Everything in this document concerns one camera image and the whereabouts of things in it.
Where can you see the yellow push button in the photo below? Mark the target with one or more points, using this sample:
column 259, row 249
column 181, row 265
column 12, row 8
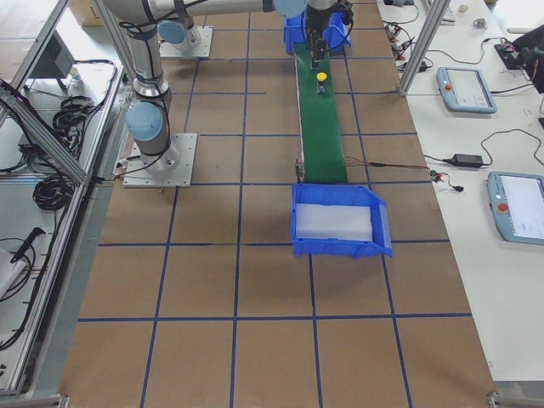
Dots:
column 321, row 78

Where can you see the near teach pendant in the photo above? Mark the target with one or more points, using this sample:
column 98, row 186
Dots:
column 516, row 202

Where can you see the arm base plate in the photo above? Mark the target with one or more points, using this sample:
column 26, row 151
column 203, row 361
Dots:
column 178, row 43
column 173, row 169

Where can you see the green conveyor belt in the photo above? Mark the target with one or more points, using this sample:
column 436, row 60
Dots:
column 322, row 148

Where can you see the aluminium frame post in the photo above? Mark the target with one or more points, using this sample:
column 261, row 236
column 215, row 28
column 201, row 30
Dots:
column 426, row 36

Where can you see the teach pendant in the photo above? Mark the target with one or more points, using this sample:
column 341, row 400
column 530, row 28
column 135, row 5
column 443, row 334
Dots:
column 465, row 90
column 516, row 202

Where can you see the right blue plastic bin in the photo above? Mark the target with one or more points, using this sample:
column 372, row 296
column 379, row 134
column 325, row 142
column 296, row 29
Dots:
column 347, row 195

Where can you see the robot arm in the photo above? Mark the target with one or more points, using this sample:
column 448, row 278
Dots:
column 221, row 8
column 161, row 153

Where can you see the cardboard box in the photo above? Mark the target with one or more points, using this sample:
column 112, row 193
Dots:
column 87, row 13

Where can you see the black power brick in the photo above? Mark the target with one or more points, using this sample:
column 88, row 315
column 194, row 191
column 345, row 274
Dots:
column 465, row 160

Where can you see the far teach pendant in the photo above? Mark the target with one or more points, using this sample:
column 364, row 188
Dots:
column 465, row 90

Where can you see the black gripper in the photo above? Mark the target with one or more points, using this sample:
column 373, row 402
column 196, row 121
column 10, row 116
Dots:
column 315, row 19

